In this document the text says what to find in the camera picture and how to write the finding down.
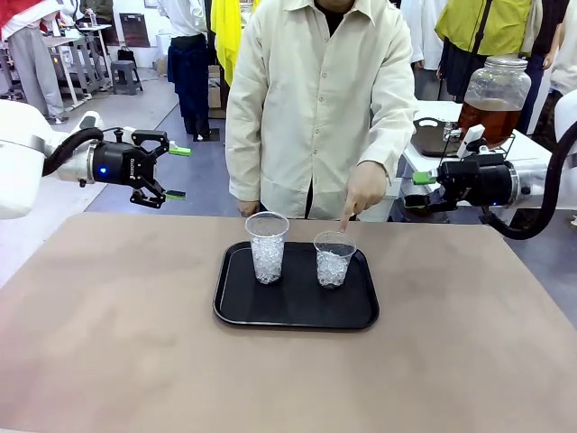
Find person in grey trousers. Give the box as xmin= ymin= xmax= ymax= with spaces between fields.
xmin=0 ymin=0 xmax=67 ymax=123

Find grey metal workbench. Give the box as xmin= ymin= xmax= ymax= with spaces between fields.
xmin=42 ymin=23 xmax=114 ymax=112

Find dark brown board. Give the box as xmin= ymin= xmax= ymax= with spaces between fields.
xmin=118 ymin=12 xmax=151 ymax=49

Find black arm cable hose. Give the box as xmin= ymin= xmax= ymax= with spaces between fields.
xmin=478 ymin=120 xmax=577 ymax=241
xmin=41 ymin=127 xmax=105 ymax=178

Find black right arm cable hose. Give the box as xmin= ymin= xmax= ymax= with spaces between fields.
xmin=478 ymin=120 xmax=577 ymax=241

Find person's left forearm cream sleeve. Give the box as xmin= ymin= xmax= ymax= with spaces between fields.
xmin=360 ymin=89 xmax=420 ymax=175

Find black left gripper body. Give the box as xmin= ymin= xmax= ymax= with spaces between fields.
xmin=92 ymin=139 xmax=152 ymax=189

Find short clear plastic iced cup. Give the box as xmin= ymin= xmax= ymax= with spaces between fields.
xmin=313 ymin=230 xmax=357 ymax=290

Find person in beige top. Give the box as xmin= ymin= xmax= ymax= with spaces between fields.
xmin=549 ymin=13 xmax=577 ymax=98

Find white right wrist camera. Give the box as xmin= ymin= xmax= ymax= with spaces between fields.
xmin=456 ymin=124 xmax=487 ymax=160

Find black wire dispenser stand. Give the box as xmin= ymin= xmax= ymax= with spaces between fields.
xmin=439 ymin=133 xmax=517 ymax=163

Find person in cream shirt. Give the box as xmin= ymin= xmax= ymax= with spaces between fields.
xmin=224 ymin=0 xmax=420 ymax=222

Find glass tea dispenser jar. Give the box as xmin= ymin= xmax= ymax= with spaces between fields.
xmin=443 ymin=54 xmax=533 ymax=150

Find mannequin white shirt navy skirt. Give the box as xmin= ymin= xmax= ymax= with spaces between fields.
xmin=155 ymin=0 xmax=213 ymax=141

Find dark brown serving tray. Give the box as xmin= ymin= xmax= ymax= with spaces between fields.
xmin=412 ymin=116 xmax=465 ymax=158

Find yellow cloth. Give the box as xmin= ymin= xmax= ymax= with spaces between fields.
xmin=210 ymin=0 xmax=247 ymax=87

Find person's right forearm cream sleeve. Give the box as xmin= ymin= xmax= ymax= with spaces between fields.
xmin=225 ymin=103 xmax=263 ymax=204

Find person's left hand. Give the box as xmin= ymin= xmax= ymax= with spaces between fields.
xmin=340 ymin=160 xmax=391 ymax=235

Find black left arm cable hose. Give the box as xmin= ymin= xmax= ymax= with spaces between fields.
xmin=41 ymin=127 xmax=105 ymax=178

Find black rectangular serving tray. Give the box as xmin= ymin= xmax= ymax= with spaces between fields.
xmin=212 ymin=241 xmax=380 ymax=331

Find grey plastic stool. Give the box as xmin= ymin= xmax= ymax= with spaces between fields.
xmin=110 ymin=60 xmax=144 ymax=96

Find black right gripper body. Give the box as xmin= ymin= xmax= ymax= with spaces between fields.
xmin=439 ymin=152 xmax=517 ymax=207

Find person in white coat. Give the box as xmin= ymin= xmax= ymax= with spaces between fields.
xmin=398 ymin=0 xmax=447 ymax=101

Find person dark top blue jeans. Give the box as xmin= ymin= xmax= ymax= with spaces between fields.
xmin=517 ymin=0 xmax=564 ymax=134

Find person in yellow-green jacket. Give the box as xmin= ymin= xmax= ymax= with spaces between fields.
xmin=435 ymin=0 xmax=545 ymax=103

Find tall clear plastic iced cup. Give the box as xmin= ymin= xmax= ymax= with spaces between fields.
xmin=244 ymin=210 xmax=290 ymax=286

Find cardboard box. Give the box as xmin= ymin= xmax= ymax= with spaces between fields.
xmin=207 ymin=65 xmax=223 ymax=109

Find white side table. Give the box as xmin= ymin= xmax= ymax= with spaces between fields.
xmin=399 ymin=99 xmax=560 ymax=222

